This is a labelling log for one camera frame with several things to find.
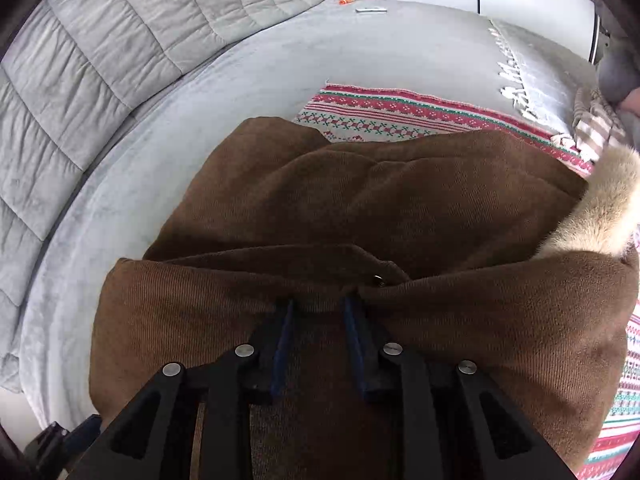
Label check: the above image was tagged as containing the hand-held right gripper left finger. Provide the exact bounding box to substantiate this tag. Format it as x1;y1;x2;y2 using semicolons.
75;300;297;480

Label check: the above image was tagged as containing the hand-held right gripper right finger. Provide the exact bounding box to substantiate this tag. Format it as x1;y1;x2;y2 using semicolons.
342;295;577;480

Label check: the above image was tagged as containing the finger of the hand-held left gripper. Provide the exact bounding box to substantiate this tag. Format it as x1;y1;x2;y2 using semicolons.
69;413;103;461

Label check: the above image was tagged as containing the brown coat with fur collar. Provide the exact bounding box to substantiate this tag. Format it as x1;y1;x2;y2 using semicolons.
89;116;640;480

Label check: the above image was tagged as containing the red patterned knit blanket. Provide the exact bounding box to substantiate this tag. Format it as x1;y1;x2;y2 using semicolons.
292;82;640;480

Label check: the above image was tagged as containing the grey plush bed sheet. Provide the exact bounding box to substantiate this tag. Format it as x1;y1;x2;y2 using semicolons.
19;0;601;433

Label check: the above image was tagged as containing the beige plaid cloth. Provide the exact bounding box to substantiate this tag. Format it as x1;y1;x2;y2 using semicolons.
571;86;629;162

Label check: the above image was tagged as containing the light grey quilted duvet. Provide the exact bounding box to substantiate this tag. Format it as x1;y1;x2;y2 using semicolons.
0;0;342;397

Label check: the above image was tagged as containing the grey throw with white fringe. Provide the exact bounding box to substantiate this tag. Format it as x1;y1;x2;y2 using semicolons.
487;17;602;137

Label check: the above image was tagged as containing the grey cloth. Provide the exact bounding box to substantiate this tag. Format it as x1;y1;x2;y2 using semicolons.
597;35;640;112

